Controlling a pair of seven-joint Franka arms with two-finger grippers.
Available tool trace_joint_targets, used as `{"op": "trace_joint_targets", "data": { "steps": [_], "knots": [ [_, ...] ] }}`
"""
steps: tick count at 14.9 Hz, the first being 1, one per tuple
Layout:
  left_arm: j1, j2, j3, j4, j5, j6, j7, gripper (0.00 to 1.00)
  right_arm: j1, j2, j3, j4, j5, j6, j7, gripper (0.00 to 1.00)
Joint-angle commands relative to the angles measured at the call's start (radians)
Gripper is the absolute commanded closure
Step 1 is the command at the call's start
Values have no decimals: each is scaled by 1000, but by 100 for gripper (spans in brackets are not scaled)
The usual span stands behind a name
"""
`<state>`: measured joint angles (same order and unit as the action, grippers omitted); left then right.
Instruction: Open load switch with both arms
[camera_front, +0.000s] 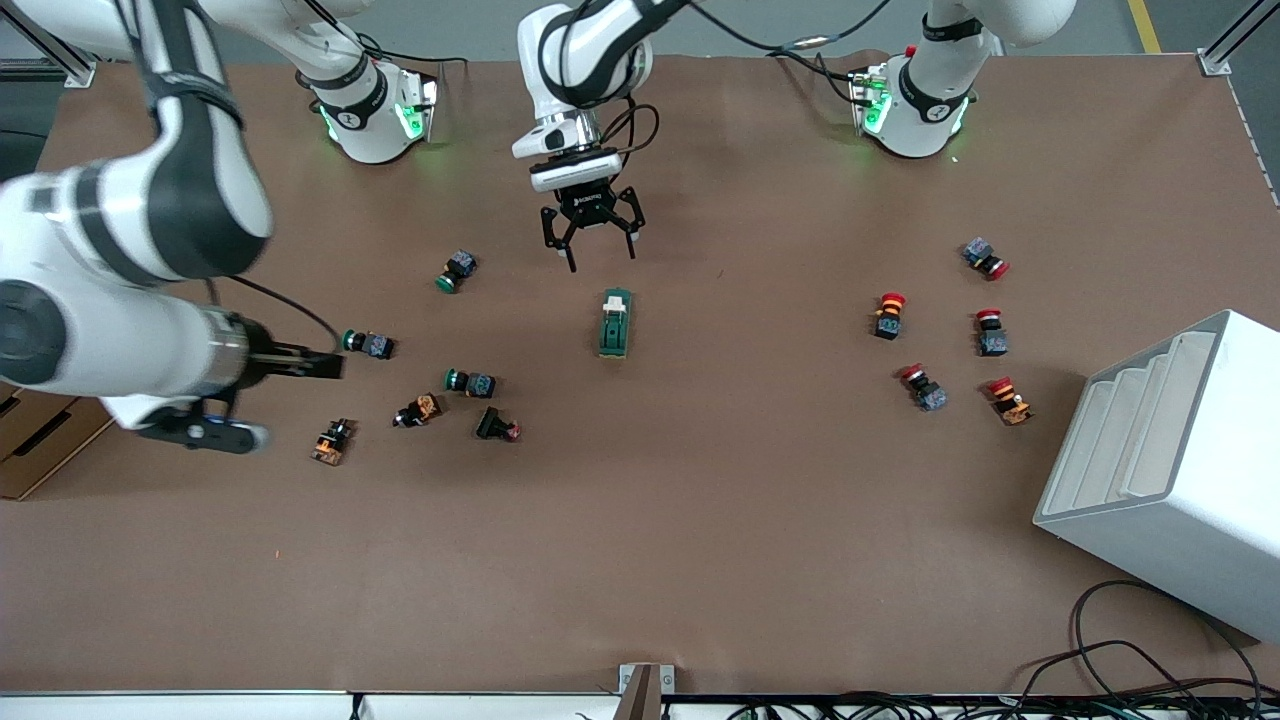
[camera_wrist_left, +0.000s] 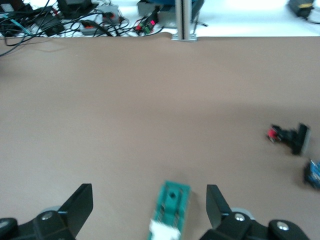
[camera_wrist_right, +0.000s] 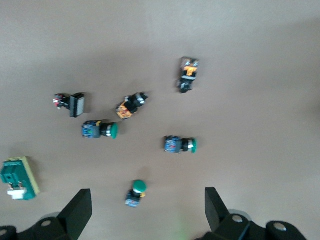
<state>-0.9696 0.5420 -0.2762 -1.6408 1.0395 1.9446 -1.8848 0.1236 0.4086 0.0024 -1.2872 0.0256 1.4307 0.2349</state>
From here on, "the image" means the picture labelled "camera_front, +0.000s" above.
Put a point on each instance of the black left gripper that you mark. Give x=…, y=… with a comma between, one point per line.
x=588, y=204

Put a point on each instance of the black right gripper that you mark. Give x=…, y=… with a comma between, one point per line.
x=268, y=361

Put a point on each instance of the green load switch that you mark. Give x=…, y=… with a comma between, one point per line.
x=615, y=325

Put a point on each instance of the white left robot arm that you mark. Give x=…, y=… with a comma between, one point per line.
x=580, y=50

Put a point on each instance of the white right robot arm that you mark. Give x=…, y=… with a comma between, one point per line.
x=100, y=230

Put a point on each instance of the brown cardboard drawer box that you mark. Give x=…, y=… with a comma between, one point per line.
x=40, y=465

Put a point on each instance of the red emergency button orange block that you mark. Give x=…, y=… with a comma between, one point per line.
x=1012, y=408
x=888, y=322

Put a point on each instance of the red emergency stop button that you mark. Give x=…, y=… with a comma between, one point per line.
x=992, y=342
x=980, y=252
x=930, y=396

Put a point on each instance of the white stepped rack box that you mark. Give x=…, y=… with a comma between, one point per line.
x=1200, y=480

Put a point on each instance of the green push button switch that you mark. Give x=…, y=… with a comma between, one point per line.
x=460, y=266
x=375, y=346
x=480, y=384

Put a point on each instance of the orange black selector switch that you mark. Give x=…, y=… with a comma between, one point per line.
x=330, y=445
x=422, y=408

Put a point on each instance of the black red selector switch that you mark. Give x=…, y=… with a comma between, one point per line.
x=490, y=424

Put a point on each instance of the white table edge rail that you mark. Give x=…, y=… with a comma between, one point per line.
x=200, y=705

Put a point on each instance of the aluminium frame profile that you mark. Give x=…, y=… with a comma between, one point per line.
x=1225, y=50
x=60, y=60

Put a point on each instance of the grey metal bracket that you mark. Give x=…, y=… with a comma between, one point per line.
x=645, y=690

